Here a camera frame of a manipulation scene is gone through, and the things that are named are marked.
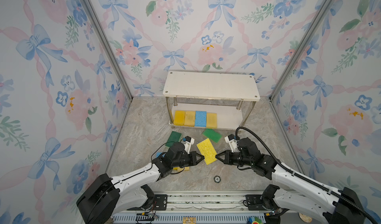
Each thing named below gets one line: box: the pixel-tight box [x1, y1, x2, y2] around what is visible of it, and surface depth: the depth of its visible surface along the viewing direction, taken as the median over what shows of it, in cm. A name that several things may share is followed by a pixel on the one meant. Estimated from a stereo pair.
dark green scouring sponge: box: [164, 130, 183, 148], surface depth 100 cm
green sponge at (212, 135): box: [202, 128, 223, 144], surface depth 100 cm
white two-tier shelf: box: [162, 71, 261, 130], surface depth 82 cm
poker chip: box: [213, 175, 222, 183], surface depth 83 cm
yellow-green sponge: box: [196, 137, 218, 166], surface depth 79 cm
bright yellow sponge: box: [173, 110, 186, 126], surface depth 99 cm
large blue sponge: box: [194, 110, 207, 128], surface depth 100 cm
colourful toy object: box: [247, 216, 263, 224], surface depth 70 cm
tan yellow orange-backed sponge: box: [184, 110, 196, 127], surface depth 99 cm
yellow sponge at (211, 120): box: [206, 112, 218, 129], surface depth 100 cm
